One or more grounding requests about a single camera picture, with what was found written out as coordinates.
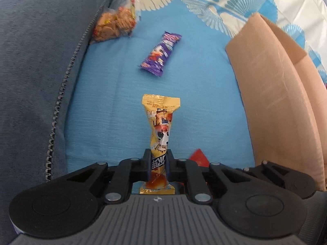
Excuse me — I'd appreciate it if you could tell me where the yellow snack bar wrapper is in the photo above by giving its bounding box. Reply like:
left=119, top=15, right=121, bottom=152
left=139, top=94, right=181, bottom=195

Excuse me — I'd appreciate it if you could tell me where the purple snack bar wrapper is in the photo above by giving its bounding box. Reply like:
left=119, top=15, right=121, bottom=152
left=140, top=32, right=182, bottom=77

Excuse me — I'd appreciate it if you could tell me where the clear bag of cookies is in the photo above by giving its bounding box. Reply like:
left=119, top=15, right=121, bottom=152
left=91, top=0, right=141, bottom=43

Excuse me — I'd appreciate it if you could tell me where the red snack packet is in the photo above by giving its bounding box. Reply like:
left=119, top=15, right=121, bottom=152
left=189, top=149, right=209, bottom=168

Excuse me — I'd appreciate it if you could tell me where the brown cardboard box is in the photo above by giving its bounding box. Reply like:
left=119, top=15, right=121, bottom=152
left=226, top=13, right=326, bottom=191

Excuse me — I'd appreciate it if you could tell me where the blue patterned sofa cover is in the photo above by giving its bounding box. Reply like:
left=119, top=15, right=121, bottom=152
left=65, top=0, right=326, bottom=172

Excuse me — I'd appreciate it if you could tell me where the blue sofa armrest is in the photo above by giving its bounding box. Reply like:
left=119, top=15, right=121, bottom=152
left=1, top=0, right=111, bottom=244

